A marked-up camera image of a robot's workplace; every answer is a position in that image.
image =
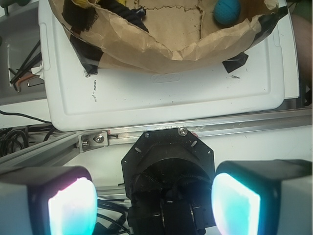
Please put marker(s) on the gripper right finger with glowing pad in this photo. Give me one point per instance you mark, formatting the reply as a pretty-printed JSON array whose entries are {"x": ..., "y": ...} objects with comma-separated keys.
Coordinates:
[{"x": 273, "y": 197}]

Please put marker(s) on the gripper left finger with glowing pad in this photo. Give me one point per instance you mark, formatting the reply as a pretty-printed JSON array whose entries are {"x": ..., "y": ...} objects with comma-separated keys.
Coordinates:
[{"x": 55, "y": 200}]

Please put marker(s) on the blue yarn ball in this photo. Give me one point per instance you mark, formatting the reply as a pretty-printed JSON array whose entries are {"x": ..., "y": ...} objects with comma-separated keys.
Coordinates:
[{"x": 227, "y": 11}]

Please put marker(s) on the white plastic lid board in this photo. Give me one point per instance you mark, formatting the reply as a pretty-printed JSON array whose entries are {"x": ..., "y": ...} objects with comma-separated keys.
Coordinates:
[{"x": 114, "y": 98}]

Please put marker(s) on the black allen keys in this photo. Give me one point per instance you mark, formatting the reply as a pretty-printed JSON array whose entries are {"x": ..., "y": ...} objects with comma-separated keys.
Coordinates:
[{"x": 24, "y": 72}]

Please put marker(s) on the brown paper bag tray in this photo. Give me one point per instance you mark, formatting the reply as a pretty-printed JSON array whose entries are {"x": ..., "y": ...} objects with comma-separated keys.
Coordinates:
[{"x": 162, "y": 36}]

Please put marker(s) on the aluminium frame rail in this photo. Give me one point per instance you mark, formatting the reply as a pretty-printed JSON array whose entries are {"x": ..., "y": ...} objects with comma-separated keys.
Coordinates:
[{"x": 285, "y": 124}]

